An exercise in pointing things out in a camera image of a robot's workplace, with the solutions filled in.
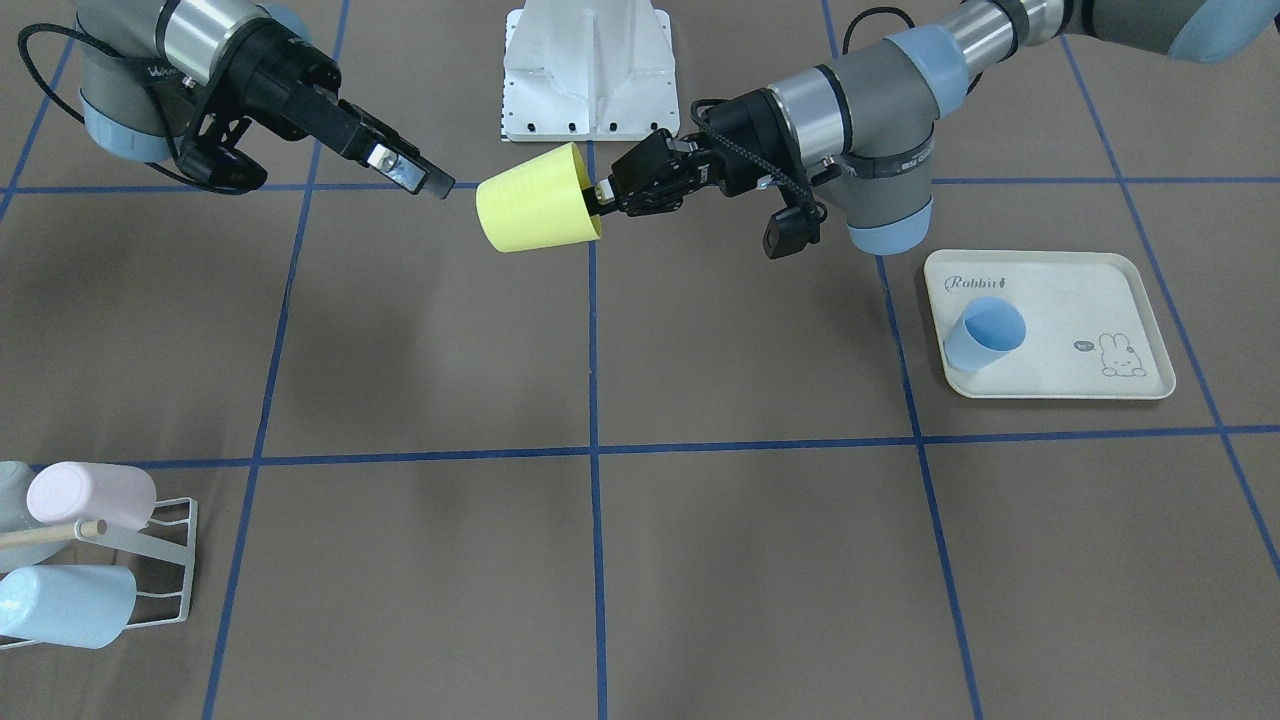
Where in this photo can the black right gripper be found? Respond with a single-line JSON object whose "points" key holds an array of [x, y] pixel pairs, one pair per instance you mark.
{"points": [[268, 72]]}

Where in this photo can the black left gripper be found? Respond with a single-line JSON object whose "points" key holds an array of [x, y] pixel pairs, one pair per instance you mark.
{"points": [[738, 122]]}

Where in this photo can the yellow plastic cup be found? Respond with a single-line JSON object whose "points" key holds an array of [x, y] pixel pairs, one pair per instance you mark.
{"points": [[538, 204]]}

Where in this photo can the light blue cup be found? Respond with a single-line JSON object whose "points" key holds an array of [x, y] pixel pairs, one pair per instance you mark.
{"points": [[988, 328], [82, 606]]}

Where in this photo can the pink plastic cup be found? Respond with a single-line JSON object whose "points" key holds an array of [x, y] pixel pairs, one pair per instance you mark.
{"points": [[123, 496]]}

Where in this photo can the grey plastic cup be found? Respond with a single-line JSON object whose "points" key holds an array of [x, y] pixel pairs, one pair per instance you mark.
{"points": [[15, 479]]}

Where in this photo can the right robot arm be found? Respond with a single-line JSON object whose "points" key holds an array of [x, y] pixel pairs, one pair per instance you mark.
{"points": [[176, 84]]}

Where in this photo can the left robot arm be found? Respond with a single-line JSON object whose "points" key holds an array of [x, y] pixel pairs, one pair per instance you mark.
{"points": [[856, 134]]}

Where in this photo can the cream plastic tray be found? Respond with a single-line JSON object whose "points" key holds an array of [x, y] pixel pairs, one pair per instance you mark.
{"points": [[1091, 329]]}

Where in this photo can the white camera mast base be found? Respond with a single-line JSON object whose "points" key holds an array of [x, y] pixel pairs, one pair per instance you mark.
{"points": [[588, 71]]}

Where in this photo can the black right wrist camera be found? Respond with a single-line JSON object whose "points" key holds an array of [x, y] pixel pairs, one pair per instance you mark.
{"points": [[209, 156]]}

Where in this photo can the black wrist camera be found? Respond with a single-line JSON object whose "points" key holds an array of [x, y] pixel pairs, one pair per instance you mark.
{"points": [[209, 156], [793, 230]]}

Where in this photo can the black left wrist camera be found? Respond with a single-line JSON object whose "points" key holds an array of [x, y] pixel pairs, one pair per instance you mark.
{"points": [[793, 230]]}

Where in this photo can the white wire cup rack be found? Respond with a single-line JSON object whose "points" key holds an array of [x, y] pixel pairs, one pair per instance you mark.
{"points": [[162, 556]]}

